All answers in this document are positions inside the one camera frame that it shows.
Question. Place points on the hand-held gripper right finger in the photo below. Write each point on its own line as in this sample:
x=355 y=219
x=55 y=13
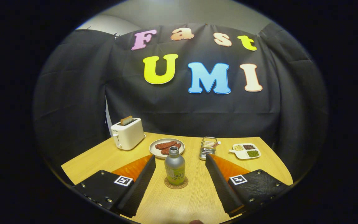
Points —
x=222 y=186

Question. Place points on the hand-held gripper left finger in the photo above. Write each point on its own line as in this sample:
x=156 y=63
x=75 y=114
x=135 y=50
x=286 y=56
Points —
x=138 y=189

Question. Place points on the round wooden coaster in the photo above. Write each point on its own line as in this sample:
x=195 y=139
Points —
x=176 y=186

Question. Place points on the silver juice bottle green label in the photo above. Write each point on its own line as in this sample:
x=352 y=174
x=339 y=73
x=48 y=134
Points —
x=175 y=168

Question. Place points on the wooden table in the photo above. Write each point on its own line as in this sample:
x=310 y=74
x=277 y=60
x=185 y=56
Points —
x=191 y=199

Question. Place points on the white divided dish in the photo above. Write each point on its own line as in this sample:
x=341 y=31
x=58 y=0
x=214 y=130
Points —
x=241 y=154

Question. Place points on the round white plate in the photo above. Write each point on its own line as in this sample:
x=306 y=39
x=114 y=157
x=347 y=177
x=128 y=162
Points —
x=153 y=151

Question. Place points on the pale yellow beans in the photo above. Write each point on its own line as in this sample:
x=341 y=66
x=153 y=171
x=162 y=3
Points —
x=238 y=147

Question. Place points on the brown stick with white tip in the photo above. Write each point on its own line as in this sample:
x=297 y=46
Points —
x=215 y=144

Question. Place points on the green beans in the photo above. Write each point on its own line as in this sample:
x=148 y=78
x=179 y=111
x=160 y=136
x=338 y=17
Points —
x=253 y=153

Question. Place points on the red-brown meat strip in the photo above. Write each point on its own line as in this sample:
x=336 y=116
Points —
x=165 y=145
x=166 y=151

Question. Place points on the dark brown beans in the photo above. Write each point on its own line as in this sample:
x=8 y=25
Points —
x=249 y=146

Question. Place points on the white toaster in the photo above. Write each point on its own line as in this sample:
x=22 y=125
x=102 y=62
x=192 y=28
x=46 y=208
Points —
x=129 y=137

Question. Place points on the brown bread slice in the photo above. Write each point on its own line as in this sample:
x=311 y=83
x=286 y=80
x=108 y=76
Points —
x=126 y=120

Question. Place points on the black backdrop cloth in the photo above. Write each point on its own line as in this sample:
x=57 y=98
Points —
x=275 y=109

